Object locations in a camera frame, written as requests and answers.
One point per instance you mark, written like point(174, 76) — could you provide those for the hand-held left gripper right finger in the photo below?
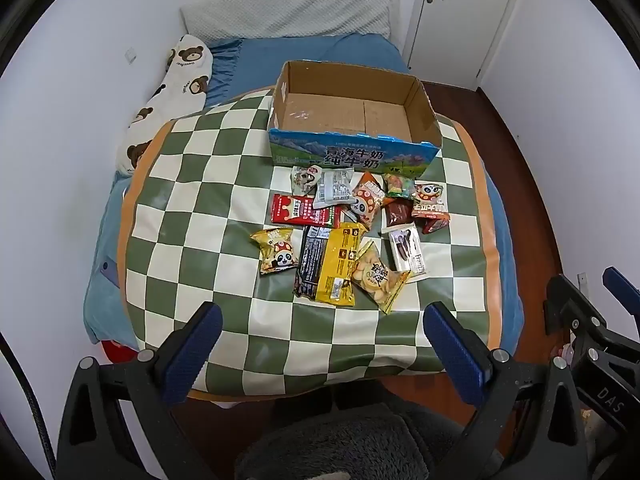
point(452, 345)

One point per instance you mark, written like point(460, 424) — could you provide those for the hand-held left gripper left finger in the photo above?
point(195, 350)

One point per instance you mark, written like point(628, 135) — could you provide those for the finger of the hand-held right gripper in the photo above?
point(570, 305)
point(620, 282)

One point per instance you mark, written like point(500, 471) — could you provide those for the grey white snack packet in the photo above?
point(334, 187)

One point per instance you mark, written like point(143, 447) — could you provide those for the printed cardboard box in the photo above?
point(345, 115)

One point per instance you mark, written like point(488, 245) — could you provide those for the red object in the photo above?
point(117, 351)

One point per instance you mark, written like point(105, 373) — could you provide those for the white packet with dark sticks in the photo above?
point(407, 252)

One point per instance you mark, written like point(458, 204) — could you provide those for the clear round biscuit bag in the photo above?
point(375, 275)

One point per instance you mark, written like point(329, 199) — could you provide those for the small blue flat object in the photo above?
point(110, 272)

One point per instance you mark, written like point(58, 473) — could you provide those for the yellow panda snack packet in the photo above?
point(275, 252)

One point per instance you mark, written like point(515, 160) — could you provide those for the green white checkered mat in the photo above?
point(210, 220)

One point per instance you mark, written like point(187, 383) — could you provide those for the large yellow snack packet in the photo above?
point(340, 265)

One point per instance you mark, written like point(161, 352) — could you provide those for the grey fuzzy cloth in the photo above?
point(345, 440)

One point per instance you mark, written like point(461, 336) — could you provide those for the brown snack packet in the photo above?
point(397, 211)

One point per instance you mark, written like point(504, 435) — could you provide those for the black snack bar packet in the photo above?
point(311, 260)

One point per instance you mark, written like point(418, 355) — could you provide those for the red orange panda snack packet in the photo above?
point(429, 197)

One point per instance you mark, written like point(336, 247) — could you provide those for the colourful candy ball bag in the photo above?
point(398, 186)

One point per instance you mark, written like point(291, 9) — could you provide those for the long red snack packet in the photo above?
point(292, 210)

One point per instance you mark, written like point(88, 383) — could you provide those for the white green snack packet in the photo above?
point(306, 178)

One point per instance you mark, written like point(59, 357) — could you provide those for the white bear print pillow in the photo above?
point(175, 90)

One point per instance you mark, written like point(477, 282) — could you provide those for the white door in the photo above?
point(465, 20)

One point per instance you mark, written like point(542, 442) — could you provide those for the grey pillow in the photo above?
point(285, 10)

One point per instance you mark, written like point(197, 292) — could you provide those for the white wall socket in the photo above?
point(582, 281)

